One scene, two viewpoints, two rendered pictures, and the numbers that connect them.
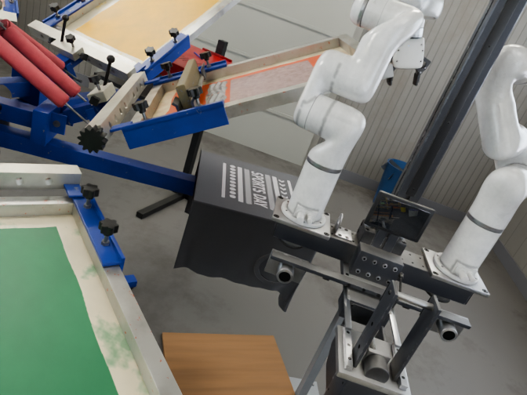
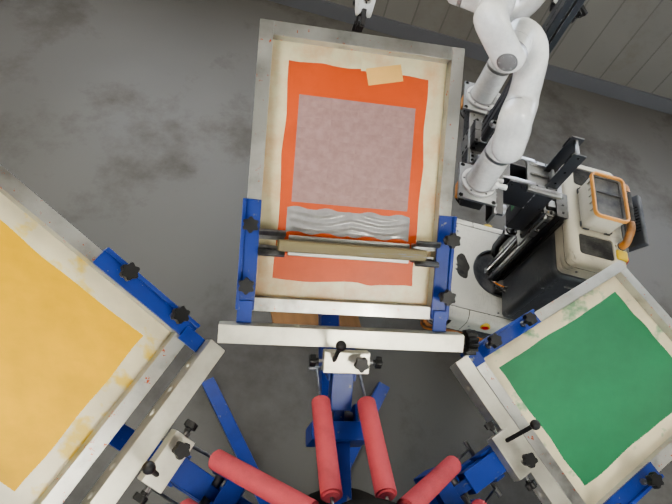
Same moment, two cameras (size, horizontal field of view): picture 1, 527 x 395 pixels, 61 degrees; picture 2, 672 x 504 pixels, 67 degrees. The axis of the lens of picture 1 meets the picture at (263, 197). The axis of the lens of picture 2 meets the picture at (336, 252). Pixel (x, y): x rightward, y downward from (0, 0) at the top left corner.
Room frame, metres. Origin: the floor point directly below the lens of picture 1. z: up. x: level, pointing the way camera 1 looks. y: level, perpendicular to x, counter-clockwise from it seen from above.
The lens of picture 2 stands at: (1.61, 1.10, 2.44)
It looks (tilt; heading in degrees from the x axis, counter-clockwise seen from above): 58 degrees down; 264
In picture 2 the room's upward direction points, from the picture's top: 20 degrees clockwise
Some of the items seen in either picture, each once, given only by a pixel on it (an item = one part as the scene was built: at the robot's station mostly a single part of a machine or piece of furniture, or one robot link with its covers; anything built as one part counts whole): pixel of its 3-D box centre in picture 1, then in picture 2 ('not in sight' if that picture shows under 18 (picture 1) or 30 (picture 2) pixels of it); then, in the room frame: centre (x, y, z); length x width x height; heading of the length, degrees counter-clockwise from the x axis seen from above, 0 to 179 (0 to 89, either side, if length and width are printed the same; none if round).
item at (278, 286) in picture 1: (243, 251); not in sight; (1.38, 0.00, 0.77); 0.46 x 0.09 x 0.36; 103
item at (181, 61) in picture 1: (189, 63); not in sight; (2.68, 0.70, 1.06); 0.61 x 0.46 x 0.12; 163
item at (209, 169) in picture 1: (257, 188); not in sight; (1.56, 0.03, 0.95); 0.48 x 0.44 x 0.01; 103
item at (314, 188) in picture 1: (313, 192); (491, 170); (1.07, -0.12, 1.21); 0.16 x 0.13 x 0.15; 1
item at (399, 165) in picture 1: (394, 185); not in sight; (4.35, -1.21, 0.25); 0.44 x 0.39 x 0.50; 91
